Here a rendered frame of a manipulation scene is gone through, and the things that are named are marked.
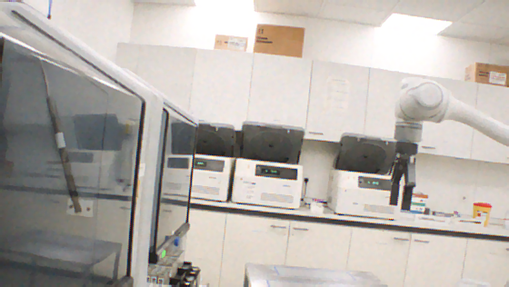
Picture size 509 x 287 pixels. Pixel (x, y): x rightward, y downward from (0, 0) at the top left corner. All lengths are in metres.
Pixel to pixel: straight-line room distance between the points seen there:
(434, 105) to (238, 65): 2.87
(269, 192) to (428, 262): 1.48
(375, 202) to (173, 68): 2.08
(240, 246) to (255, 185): 0.51
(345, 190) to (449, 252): 1.06
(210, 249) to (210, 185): 0.52
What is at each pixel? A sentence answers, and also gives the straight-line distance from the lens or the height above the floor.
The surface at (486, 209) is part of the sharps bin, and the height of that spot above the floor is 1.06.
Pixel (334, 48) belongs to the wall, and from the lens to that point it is 4.43.
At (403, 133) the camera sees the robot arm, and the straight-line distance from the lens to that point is 1.46.
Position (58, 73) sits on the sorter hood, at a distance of 0.62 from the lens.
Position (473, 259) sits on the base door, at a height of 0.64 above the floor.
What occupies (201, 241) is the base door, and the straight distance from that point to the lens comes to 3.71.
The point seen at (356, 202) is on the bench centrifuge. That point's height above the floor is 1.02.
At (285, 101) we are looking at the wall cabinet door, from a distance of 3.94.
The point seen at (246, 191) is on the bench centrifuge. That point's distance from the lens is 3.63.
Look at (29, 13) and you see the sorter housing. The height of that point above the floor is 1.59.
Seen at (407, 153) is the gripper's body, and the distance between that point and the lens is 1.46.
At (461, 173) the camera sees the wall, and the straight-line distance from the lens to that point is 4.69.
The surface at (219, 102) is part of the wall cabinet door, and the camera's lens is 3.95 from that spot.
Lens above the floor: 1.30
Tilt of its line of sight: 3 degrees down
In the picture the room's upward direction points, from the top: 6 degrees clockwise
